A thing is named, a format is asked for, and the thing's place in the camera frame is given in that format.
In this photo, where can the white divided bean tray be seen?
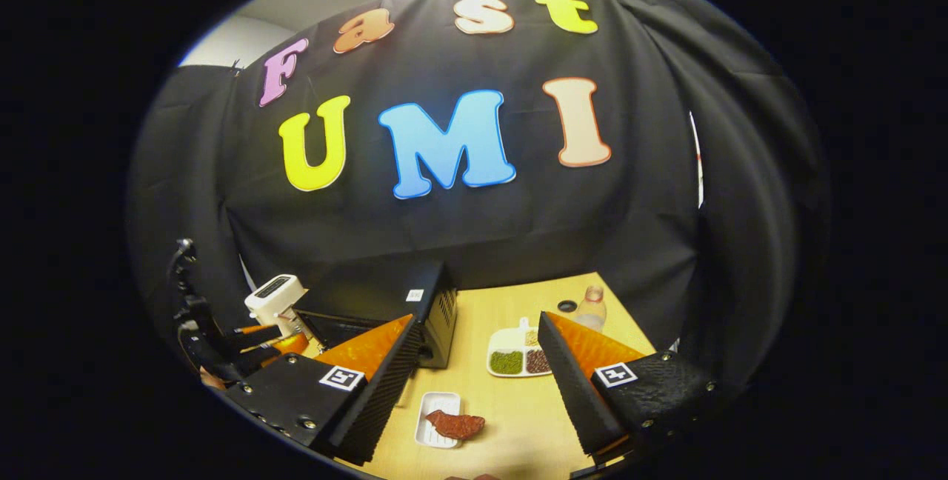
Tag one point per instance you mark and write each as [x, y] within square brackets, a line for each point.
[507, 361]

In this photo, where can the clear plastic bottle red label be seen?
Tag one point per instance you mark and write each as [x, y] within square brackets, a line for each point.
[591, 310]

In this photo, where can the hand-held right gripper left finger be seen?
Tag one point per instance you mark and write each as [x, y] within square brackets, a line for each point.
[378, 398]

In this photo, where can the black electric oven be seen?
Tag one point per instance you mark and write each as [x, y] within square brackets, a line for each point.
[441, 324]

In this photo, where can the white ribbed plate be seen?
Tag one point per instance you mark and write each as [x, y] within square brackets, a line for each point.
[429, 428]

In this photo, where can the red-brown meat piece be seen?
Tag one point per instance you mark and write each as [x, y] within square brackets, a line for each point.
[455, 424]

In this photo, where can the white toaster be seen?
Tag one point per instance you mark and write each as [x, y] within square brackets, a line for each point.
[272, 295]

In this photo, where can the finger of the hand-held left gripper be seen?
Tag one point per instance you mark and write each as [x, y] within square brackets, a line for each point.
[285, 347]
[259, 330]

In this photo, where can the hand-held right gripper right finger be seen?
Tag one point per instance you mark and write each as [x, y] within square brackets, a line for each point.
[574, 391]

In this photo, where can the black backdrop cloth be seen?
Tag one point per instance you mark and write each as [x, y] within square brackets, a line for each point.
[518, 228]

